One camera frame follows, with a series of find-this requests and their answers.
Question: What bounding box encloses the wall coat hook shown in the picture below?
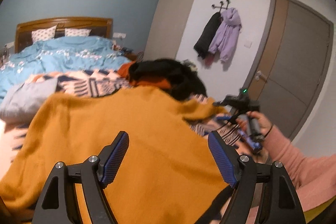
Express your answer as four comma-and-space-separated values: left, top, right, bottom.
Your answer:
211, 0, 231, 12

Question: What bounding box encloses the left patterned pillow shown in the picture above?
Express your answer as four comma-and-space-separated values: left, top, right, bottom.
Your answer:
31, 26, 57, 43

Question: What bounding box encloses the smartphone with lit screen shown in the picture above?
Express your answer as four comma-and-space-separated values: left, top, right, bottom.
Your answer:
237, 128, 263, 154

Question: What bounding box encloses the white pillow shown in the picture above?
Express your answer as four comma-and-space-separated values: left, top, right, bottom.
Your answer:
1, 79, 58, 124

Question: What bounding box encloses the black hanging jacket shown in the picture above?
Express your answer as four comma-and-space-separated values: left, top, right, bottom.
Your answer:
194, 12, 222, 60

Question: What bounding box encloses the patterned pillow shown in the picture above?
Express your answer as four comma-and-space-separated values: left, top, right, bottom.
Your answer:
64, 28, 91, 37
31, 26, 57, 43

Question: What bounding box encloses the light blue duvet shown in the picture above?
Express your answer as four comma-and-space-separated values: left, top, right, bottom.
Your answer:
1, 36, 130, 100

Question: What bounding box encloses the lilac hanging jacket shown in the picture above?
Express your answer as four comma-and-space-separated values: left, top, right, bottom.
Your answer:
208, 7, 242, 63

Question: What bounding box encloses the patterned pink navy blanket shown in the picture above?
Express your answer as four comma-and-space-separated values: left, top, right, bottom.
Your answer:
0, 68, 263, 180

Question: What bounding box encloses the wooden bed headboard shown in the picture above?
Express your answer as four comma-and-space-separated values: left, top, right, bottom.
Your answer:
14, 16, 113, 53

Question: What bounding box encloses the right patterned pillow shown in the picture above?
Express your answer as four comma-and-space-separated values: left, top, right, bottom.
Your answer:
64, 28, 91, 37

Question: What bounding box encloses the pink knit sweater sleeve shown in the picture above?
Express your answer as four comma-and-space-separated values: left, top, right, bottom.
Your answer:
264, 126, 335, 209

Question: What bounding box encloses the grey wooden door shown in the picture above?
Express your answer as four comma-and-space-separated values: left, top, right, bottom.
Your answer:
244, 0, 334, 140

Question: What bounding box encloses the orange knit sweater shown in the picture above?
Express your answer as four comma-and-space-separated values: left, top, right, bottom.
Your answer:
1, 87, 226, 223

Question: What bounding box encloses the person's right hand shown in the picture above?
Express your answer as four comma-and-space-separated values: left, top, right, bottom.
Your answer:
236, 111, 276, 142

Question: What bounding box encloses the black and rust garment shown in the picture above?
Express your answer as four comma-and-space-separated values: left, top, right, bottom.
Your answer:
117, 59, 207, 101

